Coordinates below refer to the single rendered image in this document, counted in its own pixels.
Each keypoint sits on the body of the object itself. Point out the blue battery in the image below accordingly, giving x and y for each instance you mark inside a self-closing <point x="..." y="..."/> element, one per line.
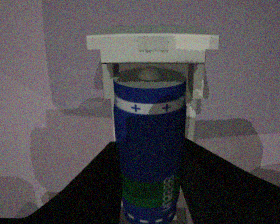
<point x="150" y="113"/>

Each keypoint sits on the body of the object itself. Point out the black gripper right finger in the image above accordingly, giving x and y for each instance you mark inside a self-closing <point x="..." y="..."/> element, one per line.
<point x="218" y="192"/>

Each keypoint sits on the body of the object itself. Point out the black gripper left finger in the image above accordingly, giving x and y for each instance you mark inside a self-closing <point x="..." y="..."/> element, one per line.
<point x="93" y="197"/>

